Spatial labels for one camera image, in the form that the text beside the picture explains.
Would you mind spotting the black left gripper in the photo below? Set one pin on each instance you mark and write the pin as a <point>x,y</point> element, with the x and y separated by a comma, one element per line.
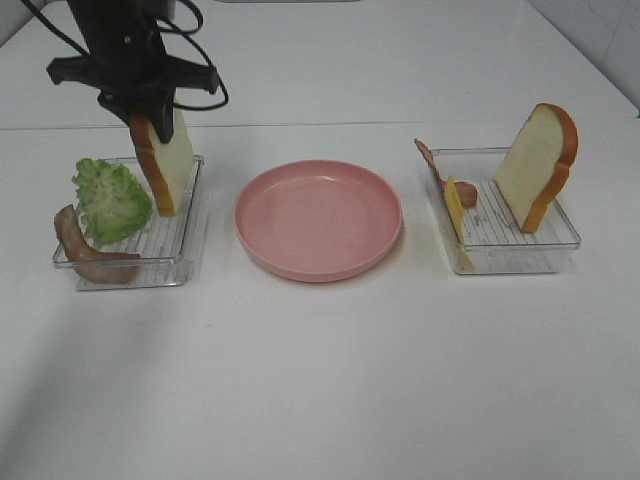
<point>125,56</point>

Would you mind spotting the white bread slice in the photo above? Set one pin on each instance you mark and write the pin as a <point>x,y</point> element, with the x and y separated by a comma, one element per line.
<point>166,166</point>

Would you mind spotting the green lettuce leaf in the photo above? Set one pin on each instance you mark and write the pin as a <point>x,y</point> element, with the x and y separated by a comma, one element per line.
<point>111,202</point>

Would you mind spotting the brown bacon strip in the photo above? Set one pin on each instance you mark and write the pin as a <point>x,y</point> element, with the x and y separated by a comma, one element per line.
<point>77,249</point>

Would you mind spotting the red bacon strip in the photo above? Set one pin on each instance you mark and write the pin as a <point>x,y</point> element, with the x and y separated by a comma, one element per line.
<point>440,175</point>

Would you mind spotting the clear plastic tray left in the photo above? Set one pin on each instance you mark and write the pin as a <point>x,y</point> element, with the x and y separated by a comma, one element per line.
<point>167,251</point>

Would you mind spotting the clear plastic tray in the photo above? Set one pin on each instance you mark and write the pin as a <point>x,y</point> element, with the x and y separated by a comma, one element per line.
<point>492,242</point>
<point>167,251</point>

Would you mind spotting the pink round plate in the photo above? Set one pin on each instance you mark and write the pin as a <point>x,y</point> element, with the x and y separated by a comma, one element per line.
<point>318,220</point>

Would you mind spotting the yellow cheese slice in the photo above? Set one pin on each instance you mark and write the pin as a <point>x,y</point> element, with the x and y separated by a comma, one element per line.
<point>455,209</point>

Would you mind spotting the clear plastic tray right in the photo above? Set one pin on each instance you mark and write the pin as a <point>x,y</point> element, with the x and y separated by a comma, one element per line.
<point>492,242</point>

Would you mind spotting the upright bread slice right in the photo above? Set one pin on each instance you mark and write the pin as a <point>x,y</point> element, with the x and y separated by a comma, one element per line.
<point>537,165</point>

